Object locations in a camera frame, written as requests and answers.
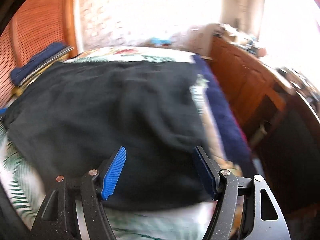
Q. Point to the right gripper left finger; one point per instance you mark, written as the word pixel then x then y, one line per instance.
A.
pixel 110 171

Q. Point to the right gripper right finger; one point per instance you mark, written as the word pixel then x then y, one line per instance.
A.
pixel 208 171

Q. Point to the black garment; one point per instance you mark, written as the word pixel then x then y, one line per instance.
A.
pixel 76 115

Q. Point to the navy blue blanket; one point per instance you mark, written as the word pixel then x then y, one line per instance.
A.
pixel 234 143

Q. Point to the palm leaf sheet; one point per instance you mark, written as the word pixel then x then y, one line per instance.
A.
pixel 25 188

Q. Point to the folded navy cloth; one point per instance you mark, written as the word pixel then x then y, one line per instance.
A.
pixel 48 55

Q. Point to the blue tissue box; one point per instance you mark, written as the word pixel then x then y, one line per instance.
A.
pixel 158 42

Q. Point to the window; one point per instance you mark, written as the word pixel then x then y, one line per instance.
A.
pixel 290 35

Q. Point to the wooden wardrobe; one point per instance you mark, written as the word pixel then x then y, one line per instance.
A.
pixel 37 24

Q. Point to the patterned wall curtain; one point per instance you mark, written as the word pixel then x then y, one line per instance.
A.
pixel 185 24

